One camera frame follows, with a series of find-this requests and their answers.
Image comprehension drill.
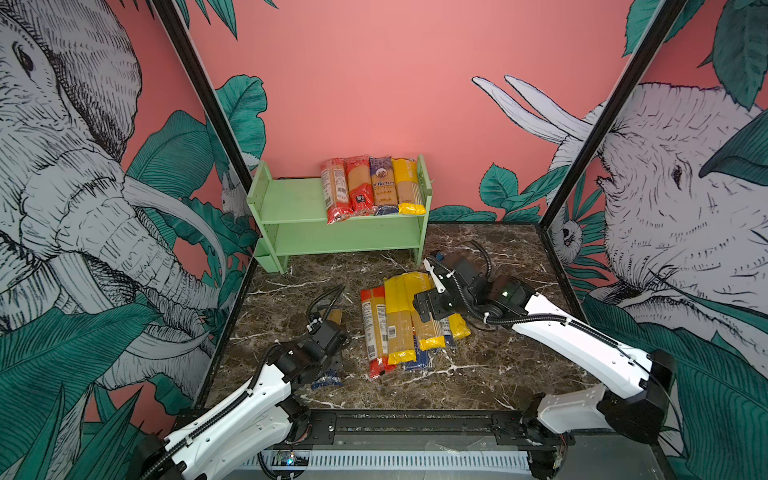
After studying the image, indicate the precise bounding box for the yellow spaghetti pack top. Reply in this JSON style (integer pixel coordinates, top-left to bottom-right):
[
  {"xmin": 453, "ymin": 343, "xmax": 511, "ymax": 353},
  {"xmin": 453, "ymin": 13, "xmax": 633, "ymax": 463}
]
[{"xmin": 392, "ymin": 158, "xmax": 426, "ymax": 215}]

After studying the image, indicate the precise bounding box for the blue Ankara spaghetti pack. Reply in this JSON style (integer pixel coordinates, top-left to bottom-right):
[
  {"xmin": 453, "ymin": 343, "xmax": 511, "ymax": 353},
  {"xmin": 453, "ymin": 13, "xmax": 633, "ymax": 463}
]
[{"xmin": 369, "ymin": 157, "xmax": 399, "ymax": 215}]

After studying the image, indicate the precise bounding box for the red yellow spaghetti pack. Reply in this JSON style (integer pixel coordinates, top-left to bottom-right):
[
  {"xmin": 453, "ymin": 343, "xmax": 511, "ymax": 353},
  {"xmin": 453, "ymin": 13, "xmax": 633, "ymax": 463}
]
[{"xmin": 345, "ymin": 155, "xmax": 376, "ymax": 216}]

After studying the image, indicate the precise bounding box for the red spaghetti pack white label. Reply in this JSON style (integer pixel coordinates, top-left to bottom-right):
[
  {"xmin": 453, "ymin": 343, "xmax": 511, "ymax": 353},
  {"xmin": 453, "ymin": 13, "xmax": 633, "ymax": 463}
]
[{"xmin": 320, "ymin": 158, "xmax": 354, "ymax": 224}]

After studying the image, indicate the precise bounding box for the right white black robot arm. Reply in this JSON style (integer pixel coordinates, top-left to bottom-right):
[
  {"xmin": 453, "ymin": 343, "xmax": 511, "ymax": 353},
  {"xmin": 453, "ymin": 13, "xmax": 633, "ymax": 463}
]
[{"xmin": 413, "ymin": 255, "xmax": 676, "ymax": 444}]

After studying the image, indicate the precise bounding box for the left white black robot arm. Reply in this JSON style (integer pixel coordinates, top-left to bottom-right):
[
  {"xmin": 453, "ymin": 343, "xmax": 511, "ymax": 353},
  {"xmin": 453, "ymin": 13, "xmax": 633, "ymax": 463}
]
[{"xmin": 126, "ymin": 321, "xmax": 348, "ymax": 479}]

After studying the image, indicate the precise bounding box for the green wooden two-tier shelf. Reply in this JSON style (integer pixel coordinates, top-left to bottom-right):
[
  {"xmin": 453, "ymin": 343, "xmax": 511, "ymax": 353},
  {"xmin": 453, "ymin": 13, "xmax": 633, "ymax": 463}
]
[{"xmin": 247, "ymin": 161, "xmax": 429, "ymax": 274}]

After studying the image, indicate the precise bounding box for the yellow spaghetti pack white label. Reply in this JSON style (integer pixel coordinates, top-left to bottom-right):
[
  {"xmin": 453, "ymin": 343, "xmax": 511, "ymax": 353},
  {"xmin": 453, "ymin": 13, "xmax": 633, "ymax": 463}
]
[{"xmin": 439, "ymin": 313, "xmax": 471, "ymax": 342}]

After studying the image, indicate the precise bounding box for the blue yellow spaghetti pack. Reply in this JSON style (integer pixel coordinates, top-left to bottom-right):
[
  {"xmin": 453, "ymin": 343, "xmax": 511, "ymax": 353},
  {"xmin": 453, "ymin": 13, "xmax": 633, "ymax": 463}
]
[{"xmin": 311, "ymin": 308, "xmax": 343, "ymax": 390}]

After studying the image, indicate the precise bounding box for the yellow Pastatime spaghetti pack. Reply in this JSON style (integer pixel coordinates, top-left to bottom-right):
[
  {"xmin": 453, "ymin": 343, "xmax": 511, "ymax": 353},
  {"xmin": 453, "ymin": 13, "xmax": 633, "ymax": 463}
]
[{"xmin": 403, "ymin": 272, "xmax": 446, "ymax": 351}]

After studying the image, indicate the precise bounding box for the yellow spaghetti pack barcode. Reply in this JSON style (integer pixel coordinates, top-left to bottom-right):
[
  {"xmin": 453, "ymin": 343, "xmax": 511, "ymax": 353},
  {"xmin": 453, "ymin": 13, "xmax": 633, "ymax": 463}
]
[{"xmin": 384, "ymin": 276, "xmax": 416, "ymax": 365}]

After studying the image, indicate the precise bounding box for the red spaghetti pack lower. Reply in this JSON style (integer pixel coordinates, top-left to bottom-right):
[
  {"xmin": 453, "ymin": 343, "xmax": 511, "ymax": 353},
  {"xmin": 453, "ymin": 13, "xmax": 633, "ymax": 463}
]
[{"xmin": 360, "ymin": 286, "xmax": 395, "ymax": 380}]

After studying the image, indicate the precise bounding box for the blue spaghetti pack underneath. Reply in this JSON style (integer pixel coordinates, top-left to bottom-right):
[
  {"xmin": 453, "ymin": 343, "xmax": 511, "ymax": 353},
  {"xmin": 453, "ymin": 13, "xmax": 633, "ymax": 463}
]
[{"xmin": 402, "ymin": 351, "xmax": 431, "ymax": 372}]

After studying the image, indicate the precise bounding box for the white perforated strip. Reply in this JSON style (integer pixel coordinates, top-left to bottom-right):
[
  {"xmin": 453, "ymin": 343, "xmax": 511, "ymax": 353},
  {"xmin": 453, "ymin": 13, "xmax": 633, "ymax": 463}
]
[{"xmin": 244, "ymin": 450, "xmax": 531, "ymax": 474}]

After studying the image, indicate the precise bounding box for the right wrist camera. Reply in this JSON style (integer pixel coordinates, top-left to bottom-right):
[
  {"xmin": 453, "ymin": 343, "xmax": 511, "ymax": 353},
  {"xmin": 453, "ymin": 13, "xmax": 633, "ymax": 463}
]
[{"xmin": 423, "ymin": 259, "xmax": 446, "ymax": 294}]

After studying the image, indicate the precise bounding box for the right black frame post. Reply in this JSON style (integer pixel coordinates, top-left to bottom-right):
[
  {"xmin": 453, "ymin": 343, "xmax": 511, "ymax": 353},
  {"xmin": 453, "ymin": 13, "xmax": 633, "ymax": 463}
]
[{"xmin": 538, "ymin": 0, "xmax": 687, "ymax": 229}]

